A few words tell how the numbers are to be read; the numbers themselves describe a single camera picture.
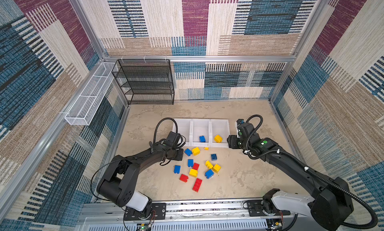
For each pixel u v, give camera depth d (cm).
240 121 74
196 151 92
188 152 93
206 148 94
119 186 43
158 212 73
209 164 86
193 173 83
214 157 90
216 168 84
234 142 72
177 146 78
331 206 39
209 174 84
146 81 111
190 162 89
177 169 87
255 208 73
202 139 96
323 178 43
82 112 92
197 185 80
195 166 87
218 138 97
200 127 105
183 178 83
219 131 104
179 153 81
